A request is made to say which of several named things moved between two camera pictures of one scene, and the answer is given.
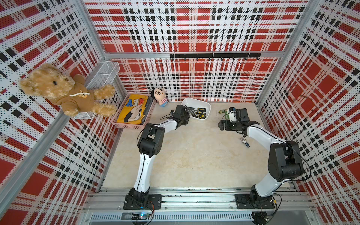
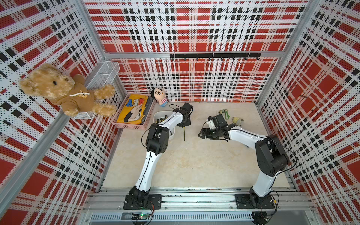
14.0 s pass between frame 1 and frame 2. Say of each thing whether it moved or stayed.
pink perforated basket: stayed
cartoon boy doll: stayed
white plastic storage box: moved
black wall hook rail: stayed
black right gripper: moved
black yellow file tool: moved
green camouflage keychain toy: stayed
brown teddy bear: stayed
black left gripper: stayed
